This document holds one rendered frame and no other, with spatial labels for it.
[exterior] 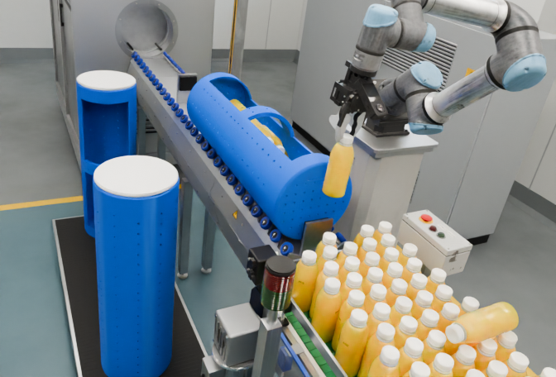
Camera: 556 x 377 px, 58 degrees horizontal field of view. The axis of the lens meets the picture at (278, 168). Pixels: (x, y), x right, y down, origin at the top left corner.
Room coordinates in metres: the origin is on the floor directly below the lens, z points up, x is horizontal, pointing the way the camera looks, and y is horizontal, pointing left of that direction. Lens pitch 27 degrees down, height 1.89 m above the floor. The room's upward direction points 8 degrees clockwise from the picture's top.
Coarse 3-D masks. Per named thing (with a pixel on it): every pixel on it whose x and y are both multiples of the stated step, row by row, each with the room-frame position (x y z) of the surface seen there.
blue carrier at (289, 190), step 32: (192, 96) 2.00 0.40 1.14; (224, 96) 1.86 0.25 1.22; (224, 128) 1.69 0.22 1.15; (256, 128) 1.59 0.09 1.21; (288, 128) 1.76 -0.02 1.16; (224, 160) 1.66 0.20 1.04; (256, 160) 1.45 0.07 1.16; (288, 160) 1.38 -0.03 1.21; (320, 160) 1.37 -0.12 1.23; (256, 192) 1.39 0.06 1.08; (288, 192) 1.30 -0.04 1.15; (320, 192) 1.36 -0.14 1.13; (288, 224) 1.31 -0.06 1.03
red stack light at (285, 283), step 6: (264, 270) 0.81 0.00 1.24; (264, 276) 0.80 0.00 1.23; (270, 276) 0.79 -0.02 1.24; (276, 276) 0.78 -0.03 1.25; (288, 276) 0.79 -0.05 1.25; (294, 276) 0.80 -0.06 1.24; (264, 282) 0.80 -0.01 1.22; (270, 282) 0.79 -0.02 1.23; (276, 282) 0.78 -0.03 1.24; (282, 282) 0.78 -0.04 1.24; (288, 282) 0.79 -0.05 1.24; (270, 288) 0.78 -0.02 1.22; (276, 288) 0.78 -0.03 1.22; (282, 288) 0.78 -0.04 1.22; (288, 288) 0.79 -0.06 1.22
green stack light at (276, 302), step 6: (264, 288) 0.79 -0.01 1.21; (264, 294) 0.79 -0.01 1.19; (270, 294) 0.78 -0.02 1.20; (276, 294) 0.78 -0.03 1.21; (282, 294) 0.78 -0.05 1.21; (288, 294) 0.79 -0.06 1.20; (264, 300) 0.79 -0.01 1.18; (270, 300) 0.78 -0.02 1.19; (276, 300) 0.78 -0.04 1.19; (282, 300) 0.78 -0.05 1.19; (288, 300) 0.79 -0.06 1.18; (264, 306) 0.79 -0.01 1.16; (270, 306) 0.78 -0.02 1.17; (276, 306) 0.78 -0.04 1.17; (282, 306) 0.78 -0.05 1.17; (288, 306) 0.80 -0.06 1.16
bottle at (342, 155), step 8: (336, 144) 1.27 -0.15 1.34; (344, 144) 1.25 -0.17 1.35; (336, 152) 1.25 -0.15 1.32; (344, 152) 1.24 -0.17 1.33; (352, 152) 1.26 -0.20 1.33; (328, 160) 1.27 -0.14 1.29; (336, 160) 1.24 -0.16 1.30; (344, 160) 1.24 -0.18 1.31; (352, 160) 1.26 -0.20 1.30; (328, 168) 1.25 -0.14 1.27; (336, 168) 1.24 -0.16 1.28; (344, 168) 1.24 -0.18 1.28; (328, 176) 1.25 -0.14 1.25; (336, 176) 1.23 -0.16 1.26; (344, 176) 1.24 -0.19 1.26; (328, 184) 1.24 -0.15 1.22; (336, 184) 1.23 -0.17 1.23; (344, 184) 1.24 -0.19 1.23; (328, 192) 1.24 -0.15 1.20; (336, 192) 1.23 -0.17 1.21; (344, 192) 1.25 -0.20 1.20
